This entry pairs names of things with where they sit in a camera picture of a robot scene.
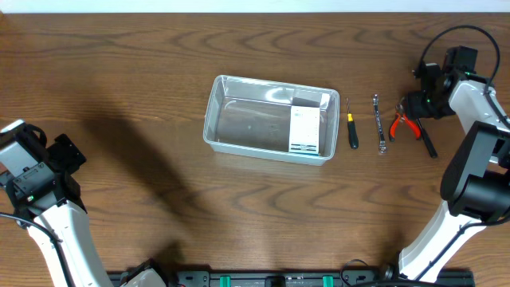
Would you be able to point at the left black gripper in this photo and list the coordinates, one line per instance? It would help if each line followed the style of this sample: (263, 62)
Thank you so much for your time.
(64, 155)

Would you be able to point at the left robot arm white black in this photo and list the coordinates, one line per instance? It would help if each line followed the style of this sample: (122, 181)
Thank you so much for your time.
(46, 199)

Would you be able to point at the black yellow screwdriver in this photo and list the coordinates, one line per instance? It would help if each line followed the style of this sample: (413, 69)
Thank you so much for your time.
(352, 133)

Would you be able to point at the silver wrench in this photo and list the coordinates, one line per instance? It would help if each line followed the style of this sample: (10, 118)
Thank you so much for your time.
(382, 141)

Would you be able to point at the clear plastic container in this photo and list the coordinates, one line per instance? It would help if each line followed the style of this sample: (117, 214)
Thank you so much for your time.
(251, 117)

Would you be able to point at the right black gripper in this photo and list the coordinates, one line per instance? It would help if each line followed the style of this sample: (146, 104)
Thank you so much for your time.
(416, 108)

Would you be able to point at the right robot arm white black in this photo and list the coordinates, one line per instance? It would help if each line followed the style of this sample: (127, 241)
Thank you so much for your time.
(472, 197)

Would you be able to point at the black mounting rail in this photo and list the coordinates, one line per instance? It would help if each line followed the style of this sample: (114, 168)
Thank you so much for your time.
(313, 279)

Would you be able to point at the white blue cardboard box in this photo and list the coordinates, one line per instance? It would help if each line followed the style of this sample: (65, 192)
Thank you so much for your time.
(304, 130)

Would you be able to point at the red handled pliers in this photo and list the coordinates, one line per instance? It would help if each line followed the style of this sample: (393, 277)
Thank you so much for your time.
(401, 118)

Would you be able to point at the small hammer black handle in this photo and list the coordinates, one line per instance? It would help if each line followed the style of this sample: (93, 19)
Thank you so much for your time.
(427, 141)

